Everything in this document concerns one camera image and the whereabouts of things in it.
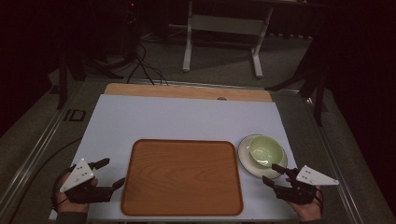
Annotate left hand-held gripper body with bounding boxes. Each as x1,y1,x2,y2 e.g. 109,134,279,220
59,158,114,205

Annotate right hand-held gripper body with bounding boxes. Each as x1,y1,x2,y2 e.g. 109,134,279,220
275,164,340,205

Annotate pale green bowl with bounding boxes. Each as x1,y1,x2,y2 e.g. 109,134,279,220
248,134,284,168

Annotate white saucer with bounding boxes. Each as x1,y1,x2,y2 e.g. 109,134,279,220
237,133,289,180

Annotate brown wooden tray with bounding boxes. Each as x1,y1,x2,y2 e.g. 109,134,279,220
120,138,245,217

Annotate person's left hand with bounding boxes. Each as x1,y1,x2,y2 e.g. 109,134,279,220
56,172,92,215

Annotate person's right hand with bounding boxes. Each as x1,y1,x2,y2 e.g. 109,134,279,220
287,185,323,222

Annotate black floor socket box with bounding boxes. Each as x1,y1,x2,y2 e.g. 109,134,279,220
63,108,87,123

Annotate white table mat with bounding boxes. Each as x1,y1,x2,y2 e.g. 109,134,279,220
49,93,301,222

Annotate white metal stand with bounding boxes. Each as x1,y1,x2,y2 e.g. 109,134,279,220
182,0,276,79

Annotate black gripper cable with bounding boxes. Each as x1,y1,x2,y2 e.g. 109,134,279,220
50,164,78,213

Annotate metal floor rail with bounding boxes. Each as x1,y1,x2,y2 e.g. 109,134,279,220
303,94,366,224
0,81,82,216

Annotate black floor cable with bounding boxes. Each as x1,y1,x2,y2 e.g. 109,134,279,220
8,137,84,224

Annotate black floor cables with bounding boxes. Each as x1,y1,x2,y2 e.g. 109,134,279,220
125,38,170,87

